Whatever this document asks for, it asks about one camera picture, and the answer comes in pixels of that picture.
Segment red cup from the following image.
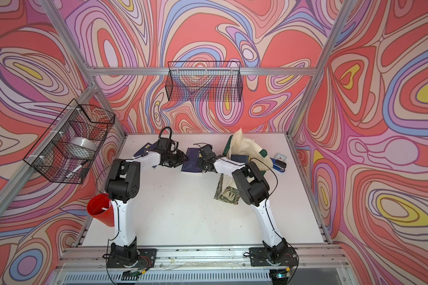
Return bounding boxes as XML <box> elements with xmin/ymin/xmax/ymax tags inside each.
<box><xmin>87</xmin><ymin>194</ymin><xmax>115</xmax><ymax>228</ymax></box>

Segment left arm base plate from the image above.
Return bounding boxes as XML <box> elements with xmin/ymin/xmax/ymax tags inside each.
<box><xmin>107</xmin><ymin>247</ymin><xmax>157</xmax><ymax>270</ymax></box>

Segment blue stapler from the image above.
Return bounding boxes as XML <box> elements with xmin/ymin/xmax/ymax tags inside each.
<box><xmin>271</xmin><ymin>159</ymin><xmax>287</xmax><ymax>173</ymax></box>

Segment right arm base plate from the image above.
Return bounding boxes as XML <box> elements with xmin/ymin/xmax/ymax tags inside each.
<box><xmin>243</xmin><ymin>247</ymin><xmax>299</xmax><ymax>268</ymax></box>

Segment white marker pen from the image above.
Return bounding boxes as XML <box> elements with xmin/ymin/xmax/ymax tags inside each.
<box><xmin>65</xmin><ymin>165</ymin><xmax>83</xmax><ymax>179</ymax></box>

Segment back black wire basket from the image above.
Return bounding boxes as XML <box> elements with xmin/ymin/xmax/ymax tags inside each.
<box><xmin>165</xmin><ymin>60</ymin><xmax>243</xmax><ymax>103</ymax></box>

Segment left black wire basket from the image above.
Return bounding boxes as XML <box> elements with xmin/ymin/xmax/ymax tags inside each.
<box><xmin>23</xmin><ymin>99</ymin><xmax>115</xmax><ymax>185</ymax></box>

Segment black wire basket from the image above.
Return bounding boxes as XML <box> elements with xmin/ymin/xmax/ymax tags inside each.
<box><xmin>23</xmin><ymin>99</ymin><xmax>115</xmax><ymax>185</ymax></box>
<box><xmin>165</xmin><ymin>60</ymin><xmax>243</xmax><ymax>103</ymax></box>

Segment silver tape roll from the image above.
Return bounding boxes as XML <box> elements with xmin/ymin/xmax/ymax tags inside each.
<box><xmin>66</xmin><ymin>137</ymin><xmax>97</xmax><ymax>160</ymax></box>

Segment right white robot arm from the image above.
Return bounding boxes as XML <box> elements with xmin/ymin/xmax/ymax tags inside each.
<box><xmin>197</xmin><ymin>144</ymin><xmax>288</xmax><ymax>265</ymax></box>

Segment cream canvas bag green handles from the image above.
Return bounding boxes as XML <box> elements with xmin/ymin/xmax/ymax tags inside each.
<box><xmin>213</xmin><ymin>128</ymin><xmax>273</xmax><ymax>205</ymax></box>

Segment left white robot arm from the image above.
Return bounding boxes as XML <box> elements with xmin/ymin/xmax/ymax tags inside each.
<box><xmin>105</xmin><ymin>137</ymin><xmax>187</xmax><ymax>268</ymax></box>

